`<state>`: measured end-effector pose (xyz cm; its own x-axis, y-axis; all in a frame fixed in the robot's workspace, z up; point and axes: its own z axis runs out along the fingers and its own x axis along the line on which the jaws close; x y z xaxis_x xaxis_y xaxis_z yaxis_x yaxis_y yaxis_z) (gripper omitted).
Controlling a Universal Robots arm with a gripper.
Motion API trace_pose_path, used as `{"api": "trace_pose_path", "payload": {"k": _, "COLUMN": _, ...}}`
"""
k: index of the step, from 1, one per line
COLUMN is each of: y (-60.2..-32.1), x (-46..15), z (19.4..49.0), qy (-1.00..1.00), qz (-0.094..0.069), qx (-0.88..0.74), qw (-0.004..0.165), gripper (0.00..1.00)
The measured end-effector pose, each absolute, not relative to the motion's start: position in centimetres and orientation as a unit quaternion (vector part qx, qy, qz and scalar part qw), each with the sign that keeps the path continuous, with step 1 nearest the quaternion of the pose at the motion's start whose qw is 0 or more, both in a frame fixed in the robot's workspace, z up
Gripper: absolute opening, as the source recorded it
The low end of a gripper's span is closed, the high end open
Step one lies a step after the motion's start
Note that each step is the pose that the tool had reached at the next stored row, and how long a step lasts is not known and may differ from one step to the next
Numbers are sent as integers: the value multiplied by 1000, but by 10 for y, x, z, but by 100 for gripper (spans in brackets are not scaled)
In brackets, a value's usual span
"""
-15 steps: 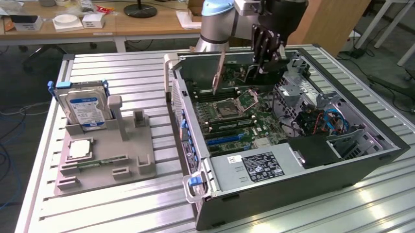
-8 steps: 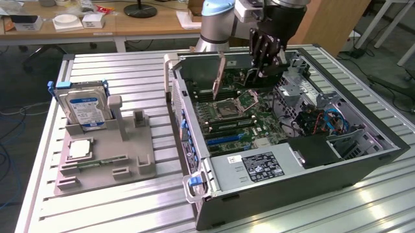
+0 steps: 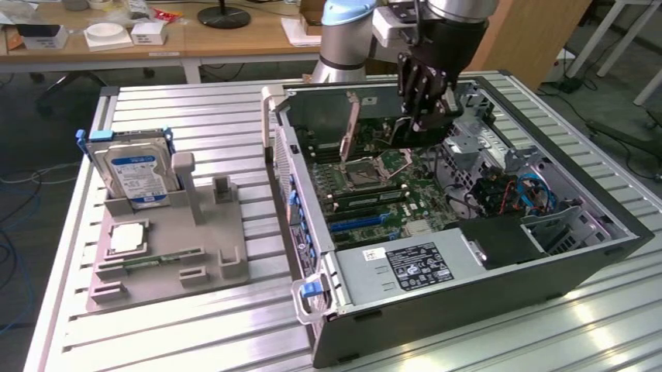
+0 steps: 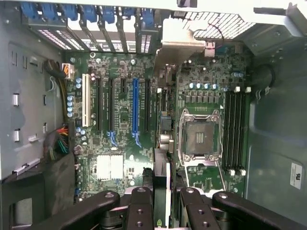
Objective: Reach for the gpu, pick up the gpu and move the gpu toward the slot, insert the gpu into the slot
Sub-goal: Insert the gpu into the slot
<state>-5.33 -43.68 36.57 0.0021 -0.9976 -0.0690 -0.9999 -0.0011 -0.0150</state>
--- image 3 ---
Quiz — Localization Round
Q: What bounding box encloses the white paper stack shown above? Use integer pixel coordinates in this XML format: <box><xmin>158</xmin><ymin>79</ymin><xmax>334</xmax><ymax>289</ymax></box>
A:
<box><xmin>280</xmin><ymin>15</ymin><xmax>324</xmax><ymax>47</ymax></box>

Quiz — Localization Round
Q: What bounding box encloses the blue expansion slot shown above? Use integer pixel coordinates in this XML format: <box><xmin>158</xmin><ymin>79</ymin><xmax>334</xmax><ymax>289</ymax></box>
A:
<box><xmin>328</xmin><ymin>214</ymin><xmax>393</xmax><ymax>235</ymax></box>

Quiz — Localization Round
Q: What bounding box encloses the black chair base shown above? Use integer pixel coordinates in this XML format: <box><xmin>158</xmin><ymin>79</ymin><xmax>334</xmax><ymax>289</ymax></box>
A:
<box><xmin>29</xmin><ymin>67</ymin><xmax>156</xmax><ymax>115</ymax></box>

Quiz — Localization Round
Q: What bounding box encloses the white round holder block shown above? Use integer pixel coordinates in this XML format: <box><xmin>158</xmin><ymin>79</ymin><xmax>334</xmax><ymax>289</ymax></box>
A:
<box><xmin>84</xmin><ymin>22</ymin><xmax>134</xmax><ymax>52</ymax></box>

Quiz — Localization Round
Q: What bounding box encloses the black power adapter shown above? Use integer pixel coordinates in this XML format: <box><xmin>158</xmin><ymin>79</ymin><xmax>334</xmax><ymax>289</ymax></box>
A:
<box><xmin>555</xmin><ymin>77</ymin><xmax>583</xmax><ymax>95</ymax></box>

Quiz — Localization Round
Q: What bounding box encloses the grey metal disk bay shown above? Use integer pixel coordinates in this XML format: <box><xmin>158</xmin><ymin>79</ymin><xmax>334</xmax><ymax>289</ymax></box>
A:
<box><xmin>519</xmin><ymin>205</ymin><xmax>613</xmax><ymax>257</ymax></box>

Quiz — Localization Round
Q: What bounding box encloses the metal socket cover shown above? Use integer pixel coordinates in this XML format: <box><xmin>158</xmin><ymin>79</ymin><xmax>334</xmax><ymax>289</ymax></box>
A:
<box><xmin>377</xmin><ymin>148</ymin><xmax>417</xmax><ymax>171</ymax></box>

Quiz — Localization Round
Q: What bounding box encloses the wooden desk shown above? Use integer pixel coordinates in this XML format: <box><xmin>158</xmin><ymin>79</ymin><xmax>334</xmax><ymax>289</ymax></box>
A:
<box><xmin>0</xmin><ymin>0</ymin><xmax>467</xmax><ymax>74</ymax></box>

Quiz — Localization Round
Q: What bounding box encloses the CPU socket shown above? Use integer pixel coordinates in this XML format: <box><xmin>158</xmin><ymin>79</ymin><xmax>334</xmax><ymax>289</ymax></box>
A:
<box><xmin>337</xmin><ymin>158</ymin><xmax>384</xmax><ymax>191</ymax></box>

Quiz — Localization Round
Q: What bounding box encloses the black floor stand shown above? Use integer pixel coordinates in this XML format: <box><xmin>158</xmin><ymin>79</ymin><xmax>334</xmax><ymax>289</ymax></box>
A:
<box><xmin>583</xmin><ymin>119</ymin><xmax>662</xmax><ymax>156</ymax></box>

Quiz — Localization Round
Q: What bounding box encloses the grey power supply unit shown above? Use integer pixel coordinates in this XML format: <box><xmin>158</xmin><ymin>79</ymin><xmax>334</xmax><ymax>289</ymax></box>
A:
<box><xmin>329</xmin><ymin>227</ymin><xmax>489</xmax><ymax>307</ymax></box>

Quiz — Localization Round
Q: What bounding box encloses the cardboard box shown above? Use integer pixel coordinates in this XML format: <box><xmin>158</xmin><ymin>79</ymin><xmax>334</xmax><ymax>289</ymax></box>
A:
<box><xmin>298</xmin><ymin>0</ymin><xmax>332</xmax><ymax>26</ymax></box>

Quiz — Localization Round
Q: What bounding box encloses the silver CPU chip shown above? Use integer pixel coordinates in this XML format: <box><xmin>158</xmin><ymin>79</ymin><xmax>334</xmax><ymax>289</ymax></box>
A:
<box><xmin>109</xmin><ymin>223</ymin><xmax>146</xmax><ymax>251</ymax></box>

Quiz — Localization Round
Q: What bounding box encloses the open black PC case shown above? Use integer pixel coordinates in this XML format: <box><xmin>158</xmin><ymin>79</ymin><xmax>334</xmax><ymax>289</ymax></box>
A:
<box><xmin>260</xmin><ymin>75</ymin><xmax>656</xmax><ymax>369</ymax></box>

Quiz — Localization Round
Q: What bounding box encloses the graphics card with metal bracket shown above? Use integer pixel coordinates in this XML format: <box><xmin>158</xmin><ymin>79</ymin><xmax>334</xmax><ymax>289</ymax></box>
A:
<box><xmin>337</xmin><ymin>89</ymin><xmax>451</xmax><ymax>164</ymax></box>

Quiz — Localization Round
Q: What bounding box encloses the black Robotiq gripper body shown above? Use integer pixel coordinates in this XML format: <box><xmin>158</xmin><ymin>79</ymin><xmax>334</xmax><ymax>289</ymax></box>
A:
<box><xmin>407</xmin><ymin>17</ymin><xmax>489</xmax><ymax>84</ymax></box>

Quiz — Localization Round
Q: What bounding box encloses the loose green RAM stick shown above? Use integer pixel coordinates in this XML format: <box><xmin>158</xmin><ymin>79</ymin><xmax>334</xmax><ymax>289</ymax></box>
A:
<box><xmin>121</xmin><ymin>251</ymin><xmax>200</xmax><ymax>269</ymax></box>

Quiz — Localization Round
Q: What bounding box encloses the white box with black top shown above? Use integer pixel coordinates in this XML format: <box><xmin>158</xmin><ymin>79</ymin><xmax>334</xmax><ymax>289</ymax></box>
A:
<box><xmin>13</xmin><ymin>23</ymin><xmax>70</xmax><ymax>50</ymax></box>

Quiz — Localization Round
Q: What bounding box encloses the perforated metal disk bay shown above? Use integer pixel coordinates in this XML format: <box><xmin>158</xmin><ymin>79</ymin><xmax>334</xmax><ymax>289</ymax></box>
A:
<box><xmin>436</xmin><ymin>112</ymin><xmax>512</xmax><ymax>183</ymax></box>

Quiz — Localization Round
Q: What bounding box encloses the white table frame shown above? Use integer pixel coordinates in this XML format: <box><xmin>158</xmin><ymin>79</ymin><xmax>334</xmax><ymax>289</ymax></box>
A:
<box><xmin>565</xmin><ymin>0</ymin><xmax>662</xmax><ymax>105</ymax></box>

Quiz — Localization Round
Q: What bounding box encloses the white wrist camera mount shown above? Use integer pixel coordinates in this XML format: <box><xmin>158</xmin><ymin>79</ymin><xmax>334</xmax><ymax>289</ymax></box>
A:
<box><xmin>370</xmin><ymin>6</ymin><xmax>416</xmax><ymax>48</ymax></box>

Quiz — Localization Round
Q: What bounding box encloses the green motherboard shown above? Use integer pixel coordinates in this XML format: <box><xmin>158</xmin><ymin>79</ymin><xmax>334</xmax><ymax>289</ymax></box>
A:
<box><xmin>304</xmin><ymin>137</ymin><xmax>461</xmax><ymax>249</ymax></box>

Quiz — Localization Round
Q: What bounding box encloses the blue wire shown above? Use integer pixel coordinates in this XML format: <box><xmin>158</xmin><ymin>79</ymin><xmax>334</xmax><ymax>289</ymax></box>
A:
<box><xmin>516</xmin><ymin>172</ymin><xmax>559</xmax><ymax>216</ymax></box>

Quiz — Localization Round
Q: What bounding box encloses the small white labelled box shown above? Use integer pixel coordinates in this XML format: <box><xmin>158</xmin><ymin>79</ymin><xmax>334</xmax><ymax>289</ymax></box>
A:
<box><xmin>129</xmin><ymin>21</ymin><xmax>169</xmax><ymax>46</ymax></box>

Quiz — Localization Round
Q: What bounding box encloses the grey parts rack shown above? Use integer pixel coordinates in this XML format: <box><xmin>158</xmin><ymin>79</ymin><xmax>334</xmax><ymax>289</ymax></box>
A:
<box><xmin>85</xmin><ymin>150</ymin><xmax>250</xmax><ymax>314</ymax></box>

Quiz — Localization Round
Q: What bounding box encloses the hard disk with blue bracket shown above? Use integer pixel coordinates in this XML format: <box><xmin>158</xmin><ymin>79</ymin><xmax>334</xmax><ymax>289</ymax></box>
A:
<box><xmin>74</xmin><ymin>126</ymin><xmax>177</xmax><ymax>211</ymax></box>

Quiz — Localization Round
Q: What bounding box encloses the green RAM stick in motherboard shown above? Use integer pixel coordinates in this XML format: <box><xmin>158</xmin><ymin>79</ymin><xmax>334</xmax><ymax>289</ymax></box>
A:
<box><xmin>329</xmin><ymin>188</ymin><xmax>409</xmax><ymax>209</ymax></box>

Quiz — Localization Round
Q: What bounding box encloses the black round lamp base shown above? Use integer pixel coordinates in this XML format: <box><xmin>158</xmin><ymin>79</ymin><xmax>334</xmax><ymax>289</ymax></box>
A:
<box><xmin>197</xmin><ymin>0</ymin><xmax>252</xmax><ymax>30</ymax></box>

